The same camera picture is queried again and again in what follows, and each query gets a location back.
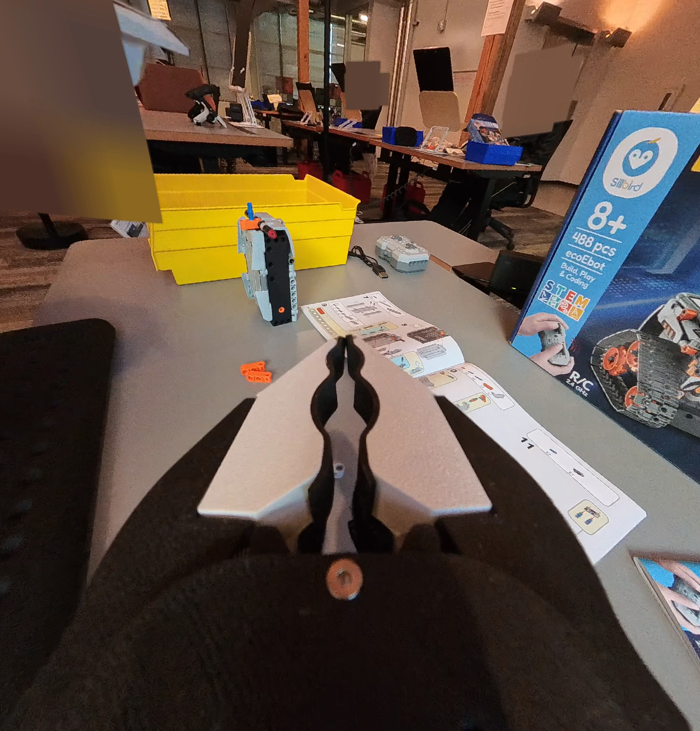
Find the red bag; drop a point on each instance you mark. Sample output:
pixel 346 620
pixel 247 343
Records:
pixel 404 200
pixel 352 187
pixel 310 170

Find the black white gripper device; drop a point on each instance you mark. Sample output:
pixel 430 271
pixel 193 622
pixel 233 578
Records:
pixel 204 108

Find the instruction booklet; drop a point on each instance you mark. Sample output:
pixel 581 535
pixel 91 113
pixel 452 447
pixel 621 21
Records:
pixel 555 457

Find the grey black robot body model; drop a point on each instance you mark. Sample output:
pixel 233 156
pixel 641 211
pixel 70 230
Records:
pixel 275 274

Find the black electronic device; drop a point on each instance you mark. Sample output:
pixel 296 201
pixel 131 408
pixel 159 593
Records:
pixel 515 274

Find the clear plastic tray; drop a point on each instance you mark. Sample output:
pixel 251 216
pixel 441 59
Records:
pixel 441 140

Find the long grey table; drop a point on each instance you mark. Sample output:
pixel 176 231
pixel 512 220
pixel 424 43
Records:
pixel 213 136

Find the printed paper sheet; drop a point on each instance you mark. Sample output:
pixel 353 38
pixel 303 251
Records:
pixel 130 228

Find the black office chair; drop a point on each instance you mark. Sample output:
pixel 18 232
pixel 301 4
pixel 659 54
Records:
pixel 527 171

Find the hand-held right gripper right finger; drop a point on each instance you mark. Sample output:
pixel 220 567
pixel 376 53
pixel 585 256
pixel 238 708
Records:
pixel 430 457

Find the blue plastic bin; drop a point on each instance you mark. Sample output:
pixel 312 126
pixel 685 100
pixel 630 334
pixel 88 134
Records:
pixel 392 136
pixel 492 154

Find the wooden post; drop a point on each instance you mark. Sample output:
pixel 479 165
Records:
pixel 492 68

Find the wooden table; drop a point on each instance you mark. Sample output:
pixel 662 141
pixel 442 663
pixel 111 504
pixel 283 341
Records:
pixel 441 160

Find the yellow plastic parts bin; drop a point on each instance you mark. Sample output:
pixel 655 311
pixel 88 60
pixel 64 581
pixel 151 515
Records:
pixel 213 214

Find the grey battery box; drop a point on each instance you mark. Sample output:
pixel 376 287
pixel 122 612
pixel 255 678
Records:
pixel 404 254

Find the blue closed booklet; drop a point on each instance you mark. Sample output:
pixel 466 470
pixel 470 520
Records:
pixel 681 599

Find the brown cardboard box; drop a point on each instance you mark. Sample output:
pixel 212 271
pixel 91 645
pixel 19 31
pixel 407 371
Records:
pixel 167 88

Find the black round stand base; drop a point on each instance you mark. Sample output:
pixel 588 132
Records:
pixel 53 234

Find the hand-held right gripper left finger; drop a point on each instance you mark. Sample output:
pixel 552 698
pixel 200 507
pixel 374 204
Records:
pixel 264 457

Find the blue robot kit box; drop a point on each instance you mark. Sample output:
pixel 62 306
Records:
pixel 612 257

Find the blue toy kit box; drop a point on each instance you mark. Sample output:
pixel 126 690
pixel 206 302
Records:
pixel 487 130

